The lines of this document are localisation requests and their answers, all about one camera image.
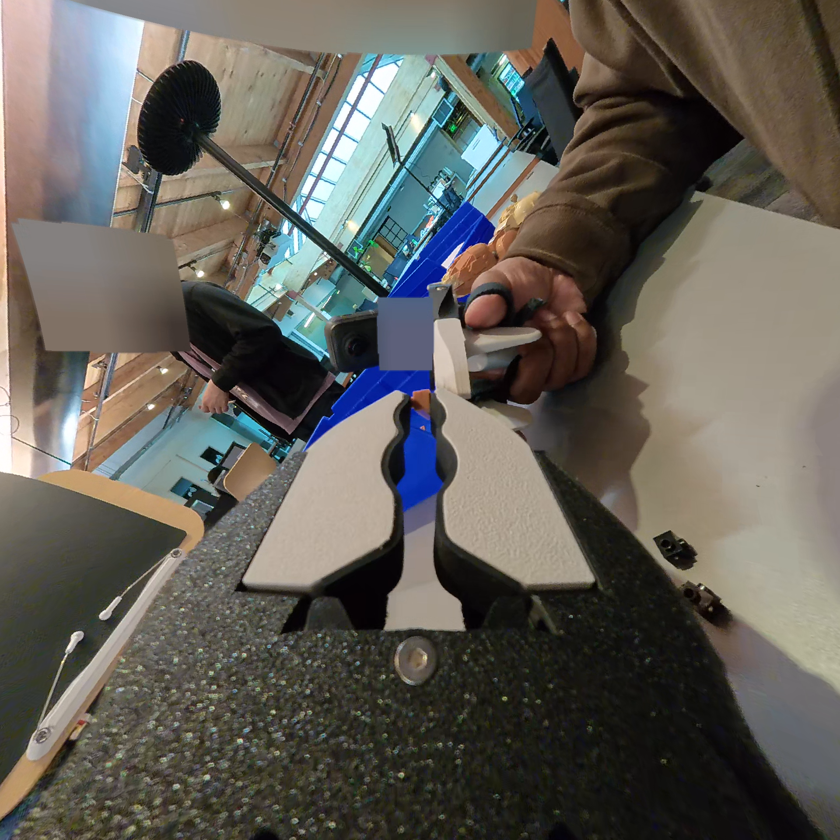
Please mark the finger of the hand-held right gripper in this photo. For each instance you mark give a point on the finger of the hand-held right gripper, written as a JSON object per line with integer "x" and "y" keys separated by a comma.
{"x": 451, "y": 358}

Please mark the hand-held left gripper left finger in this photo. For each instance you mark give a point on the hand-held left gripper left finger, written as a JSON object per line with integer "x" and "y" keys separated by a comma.
{"x": 328, "y": 505}

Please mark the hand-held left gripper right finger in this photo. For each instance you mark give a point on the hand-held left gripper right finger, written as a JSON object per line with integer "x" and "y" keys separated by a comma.
{"x": 505, "y": 505}

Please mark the orange toy brick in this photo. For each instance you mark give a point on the orange toy brick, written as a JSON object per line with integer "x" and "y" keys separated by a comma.
{"x": 421, "y": 395}

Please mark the person's right forearm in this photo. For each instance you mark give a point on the person's right forearm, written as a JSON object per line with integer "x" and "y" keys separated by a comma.
{"x": 623, "y": 164}

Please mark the grey desk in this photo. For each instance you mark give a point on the grey desk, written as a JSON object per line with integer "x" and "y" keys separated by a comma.
{"x": 722, "y": 394}

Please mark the person's right hand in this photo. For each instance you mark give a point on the person's right hand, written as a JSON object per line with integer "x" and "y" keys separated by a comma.
{"x": 564, "y": 334}

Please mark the brown toy figure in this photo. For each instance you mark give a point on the brown toy figure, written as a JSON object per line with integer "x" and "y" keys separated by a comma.
{"x": 479, "y": 259}

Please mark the wooden chair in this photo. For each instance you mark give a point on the wooden chair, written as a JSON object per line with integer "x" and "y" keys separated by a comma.
{"x": 246, "y": 469}

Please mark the blue storage bin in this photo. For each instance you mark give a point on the blue storage bin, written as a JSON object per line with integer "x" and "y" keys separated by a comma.
{"x": 459, "y": 229}
{"x": 358, "y": 403}

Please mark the blonde toy figure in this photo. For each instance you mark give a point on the blonde toy figure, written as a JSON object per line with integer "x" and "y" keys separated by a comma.
{"x": 518, "y": 213}

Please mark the dark grey small toy brick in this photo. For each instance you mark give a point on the dark grey small toy brick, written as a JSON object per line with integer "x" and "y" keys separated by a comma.
{"x": 705, "y": 598}
{"x": 674, "y": 548}

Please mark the black board with wooden edge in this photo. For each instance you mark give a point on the black board with wooden edge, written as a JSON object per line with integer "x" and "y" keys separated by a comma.
{"x": 65, "y": 558}

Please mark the white plastic strip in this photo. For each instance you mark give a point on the white plastic strip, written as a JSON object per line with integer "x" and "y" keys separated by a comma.
{"x": 98, "y": 663}

